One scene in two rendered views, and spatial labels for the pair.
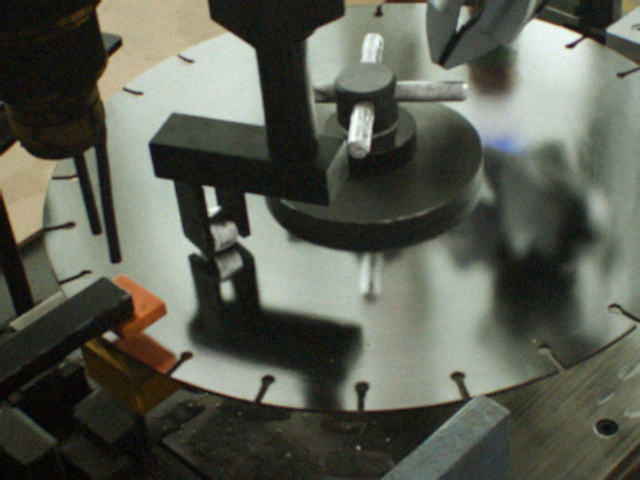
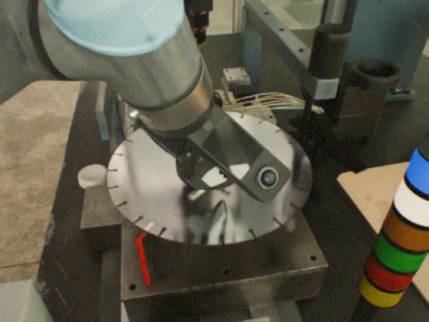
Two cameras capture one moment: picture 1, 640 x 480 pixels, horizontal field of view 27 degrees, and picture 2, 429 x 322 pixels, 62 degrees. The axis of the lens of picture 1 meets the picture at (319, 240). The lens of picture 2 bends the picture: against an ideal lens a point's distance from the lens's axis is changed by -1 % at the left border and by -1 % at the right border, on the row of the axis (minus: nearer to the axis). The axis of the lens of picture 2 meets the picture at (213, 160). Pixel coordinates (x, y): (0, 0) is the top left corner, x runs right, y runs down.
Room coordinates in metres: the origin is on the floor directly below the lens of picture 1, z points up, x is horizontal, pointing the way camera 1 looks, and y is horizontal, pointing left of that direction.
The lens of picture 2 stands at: (0.77, -0.42, 1.32)
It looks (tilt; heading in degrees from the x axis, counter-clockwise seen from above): 39 degrees down; 121
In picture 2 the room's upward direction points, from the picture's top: straight up
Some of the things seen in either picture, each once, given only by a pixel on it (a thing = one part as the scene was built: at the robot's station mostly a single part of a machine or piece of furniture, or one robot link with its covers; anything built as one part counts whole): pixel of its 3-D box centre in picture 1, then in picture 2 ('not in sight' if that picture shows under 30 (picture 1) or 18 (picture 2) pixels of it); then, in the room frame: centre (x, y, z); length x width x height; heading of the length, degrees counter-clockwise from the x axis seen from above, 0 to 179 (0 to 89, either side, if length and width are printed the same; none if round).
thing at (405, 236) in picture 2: not in sight; (413, 221); (0.81, -0.14, 1.08); 0.05 x 0.04 x 0.03; 42
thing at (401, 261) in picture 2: not in sight; (401, 244); (0.81, -0.14, 1.05); 0.05 x 0.04 x 0.03; 42
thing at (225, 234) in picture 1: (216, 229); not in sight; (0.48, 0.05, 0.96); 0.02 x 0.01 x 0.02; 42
